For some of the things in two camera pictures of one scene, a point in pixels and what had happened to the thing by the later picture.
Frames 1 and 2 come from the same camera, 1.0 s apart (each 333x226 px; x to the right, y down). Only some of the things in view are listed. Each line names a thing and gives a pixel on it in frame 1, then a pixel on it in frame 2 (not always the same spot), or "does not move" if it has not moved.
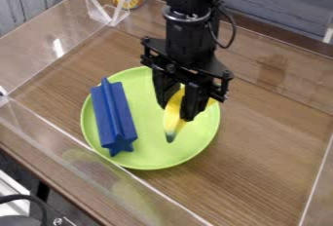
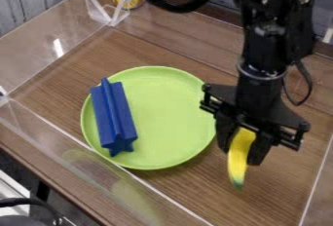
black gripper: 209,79 → 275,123
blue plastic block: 115,123 does not move
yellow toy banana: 173,120 → 237,156
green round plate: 153,153 does not move
